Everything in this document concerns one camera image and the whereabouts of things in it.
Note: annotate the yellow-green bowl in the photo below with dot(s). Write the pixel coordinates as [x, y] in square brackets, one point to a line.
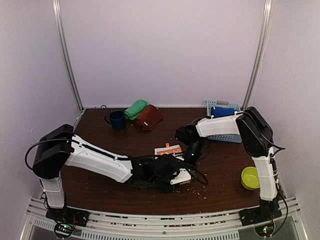
[249, 178]

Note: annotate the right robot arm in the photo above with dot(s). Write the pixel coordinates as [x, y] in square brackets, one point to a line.
[238, 126]

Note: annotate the blue towel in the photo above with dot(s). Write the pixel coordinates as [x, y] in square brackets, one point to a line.
[218, 111]

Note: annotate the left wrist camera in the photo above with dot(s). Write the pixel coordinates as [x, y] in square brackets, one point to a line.
[182, 177]

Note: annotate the brown rolled towel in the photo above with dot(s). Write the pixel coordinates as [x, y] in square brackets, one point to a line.
[149, 118]

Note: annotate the front aluminium rail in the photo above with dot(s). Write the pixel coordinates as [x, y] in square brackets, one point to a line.
[222, 225]

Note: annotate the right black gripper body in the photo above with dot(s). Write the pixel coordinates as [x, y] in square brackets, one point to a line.
[192, 165]

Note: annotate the right aluminium frame post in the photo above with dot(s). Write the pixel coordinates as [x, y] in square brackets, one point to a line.
[260, 51]

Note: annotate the aluminium frame post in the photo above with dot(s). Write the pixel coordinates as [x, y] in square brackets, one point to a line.
[65, 53]
[260, 51]

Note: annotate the light blue plastic basket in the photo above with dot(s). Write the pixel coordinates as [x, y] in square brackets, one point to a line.
[231, 138]

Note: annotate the left aluminium frame post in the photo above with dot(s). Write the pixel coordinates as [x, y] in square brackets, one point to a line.
[65, 53]

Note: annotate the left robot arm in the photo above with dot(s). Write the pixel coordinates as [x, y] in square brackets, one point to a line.
[62, 147]

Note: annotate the green rolled towel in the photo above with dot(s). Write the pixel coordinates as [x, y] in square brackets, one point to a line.
[133, 111]

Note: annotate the orange patterned towel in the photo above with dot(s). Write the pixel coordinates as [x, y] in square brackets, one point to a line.
[175, 151]

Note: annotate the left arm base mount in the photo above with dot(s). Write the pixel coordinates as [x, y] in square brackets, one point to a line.
[66, 220]

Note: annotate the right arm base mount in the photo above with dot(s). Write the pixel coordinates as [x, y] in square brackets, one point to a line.
[262, 219]

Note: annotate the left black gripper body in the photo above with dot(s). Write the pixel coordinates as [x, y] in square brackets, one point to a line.
[158, 183]

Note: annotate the dark blue mug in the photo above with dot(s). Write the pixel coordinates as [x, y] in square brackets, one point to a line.
[116, 119]

